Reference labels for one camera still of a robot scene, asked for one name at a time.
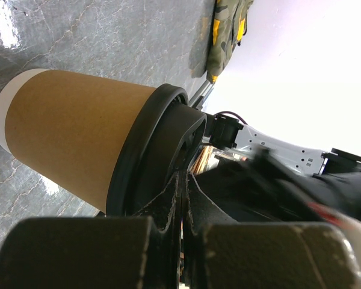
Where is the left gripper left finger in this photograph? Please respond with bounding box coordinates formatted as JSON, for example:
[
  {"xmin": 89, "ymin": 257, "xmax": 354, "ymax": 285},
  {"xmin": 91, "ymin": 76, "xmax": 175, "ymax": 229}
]
[{"xmin": 134, "ymin": 173, "xmax": 181, "ymax": 288}]

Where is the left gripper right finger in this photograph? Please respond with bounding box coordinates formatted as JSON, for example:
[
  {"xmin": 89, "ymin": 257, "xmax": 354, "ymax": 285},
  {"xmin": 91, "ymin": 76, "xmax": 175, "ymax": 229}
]
[{"xmin": 183, "ymin": 172, "xmax": 238, "ymax": 288}]

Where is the single brown paper cup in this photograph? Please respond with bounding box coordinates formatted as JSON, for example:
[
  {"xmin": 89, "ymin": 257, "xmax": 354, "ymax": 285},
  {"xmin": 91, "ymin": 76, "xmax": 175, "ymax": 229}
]
[{"xmin": 0, "ymin": 69, "xmax": 154, "ymax": 211}]

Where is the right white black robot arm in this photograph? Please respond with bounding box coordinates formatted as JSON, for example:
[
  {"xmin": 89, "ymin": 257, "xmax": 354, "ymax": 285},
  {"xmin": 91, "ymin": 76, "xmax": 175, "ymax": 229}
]
[{"xmin": 196, "ymin": 114, "xmax": 361, "ymax": 224}]

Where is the camouflage cloth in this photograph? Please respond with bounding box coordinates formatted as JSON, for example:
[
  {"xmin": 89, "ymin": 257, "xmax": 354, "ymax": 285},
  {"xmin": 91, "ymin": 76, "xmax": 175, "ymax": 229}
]
[{"xmin": 206, "ymin": 0, "xmax": 253, "ymax": 84}]

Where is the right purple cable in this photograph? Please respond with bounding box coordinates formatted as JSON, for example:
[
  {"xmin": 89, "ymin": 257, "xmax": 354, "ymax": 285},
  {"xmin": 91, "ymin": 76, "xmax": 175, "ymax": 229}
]
[{"xmin": 213, "ymin": 110, "xmax": 249, "ymax": 126}]

